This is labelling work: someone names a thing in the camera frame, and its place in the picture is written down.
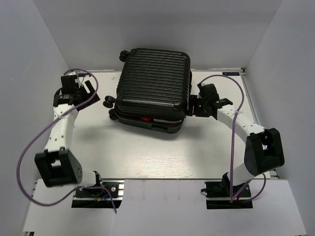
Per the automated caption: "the black hard-shell suitcase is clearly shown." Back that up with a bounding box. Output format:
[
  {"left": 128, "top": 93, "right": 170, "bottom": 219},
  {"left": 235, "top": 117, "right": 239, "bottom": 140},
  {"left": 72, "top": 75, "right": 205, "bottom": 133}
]
[{"left": 103, "top": 48, "right": 192, "bottom": 134}]

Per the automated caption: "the magenta garment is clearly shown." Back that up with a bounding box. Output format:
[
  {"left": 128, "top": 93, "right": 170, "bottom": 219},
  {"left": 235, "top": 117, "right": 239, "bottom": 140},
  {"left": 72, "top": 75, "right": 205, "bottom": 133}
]
[{"left": 141, "top": 117, "right": 152, "bottom": 121}]

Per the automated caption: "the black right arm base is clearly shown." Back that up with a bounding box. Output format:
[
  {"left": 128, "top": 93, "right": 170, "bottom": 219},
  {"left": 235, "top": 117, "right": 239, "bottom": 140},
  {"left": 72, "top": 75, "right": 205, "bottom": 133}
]
[{"left": 200, "top": 181, "right": 253, "bottom": 210}]

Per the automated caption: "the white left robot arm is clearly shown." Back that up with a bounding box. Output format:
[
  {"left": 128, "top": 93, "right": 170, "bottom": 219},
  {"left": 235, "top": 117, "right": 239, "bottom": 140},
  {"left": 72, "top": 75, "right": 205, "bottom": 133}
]
[{"left": 34, "top": 71, "right": 104, "bottom": 196}]

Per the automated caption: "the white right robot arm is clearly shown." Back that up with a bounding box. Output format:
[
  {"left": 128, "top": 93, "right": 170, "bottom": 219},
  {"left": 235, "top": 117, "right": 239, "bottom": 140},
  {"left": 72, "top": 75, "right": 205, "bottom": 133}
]
[{"left": 189, "top": 84, "right": 284, "bottom": 196}]

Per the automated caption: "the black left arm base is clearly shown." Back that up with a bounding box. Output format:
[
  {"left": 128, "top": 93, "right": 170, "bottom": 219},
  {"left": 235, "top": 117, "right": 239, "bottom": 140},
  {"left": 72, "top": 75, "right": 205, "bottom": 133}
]
[{"left": 71, "top": 180, "right": 124, "bottom": 209}]

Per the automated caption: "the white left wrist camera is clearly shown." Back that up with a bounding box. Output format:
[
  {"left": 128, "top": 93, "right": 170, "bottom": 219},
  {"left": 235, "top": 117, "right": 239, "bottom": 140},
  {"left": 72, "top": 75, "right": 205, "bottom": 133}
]
[{"left": 75, "top": 71, "right": 90, "bottom": 87}]

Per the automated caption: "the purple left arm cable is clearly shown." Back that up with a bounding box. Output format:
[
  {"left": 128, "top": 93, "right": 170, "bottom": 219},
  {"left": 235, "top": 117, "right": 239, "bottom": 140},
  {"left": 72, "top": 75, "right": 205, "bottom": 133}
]
[{"left": 16, "top": 69, "right": 118, "bottom": 214}]

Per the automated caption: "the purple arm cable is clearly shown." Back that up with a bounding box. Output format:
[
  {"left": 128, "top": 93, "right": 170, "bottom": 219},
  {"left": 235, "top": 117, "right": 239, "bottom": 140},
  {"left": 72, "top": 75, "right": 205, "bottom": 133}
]
[
  {"left": 198, "top": 75, "right": 268, "bottom": 203},
  {"left": 16, "top": 69, "right": 118, "bottom": 214}
]

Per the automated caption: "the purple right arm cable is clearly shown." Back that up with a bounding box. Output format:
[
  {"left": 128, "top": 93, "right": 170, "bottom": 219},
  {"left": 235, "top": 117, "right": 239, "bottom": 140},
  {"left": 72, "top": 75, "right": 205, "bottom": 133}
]
[{"left": 198, "top": 75, "right": 268, "bottom": 203}]

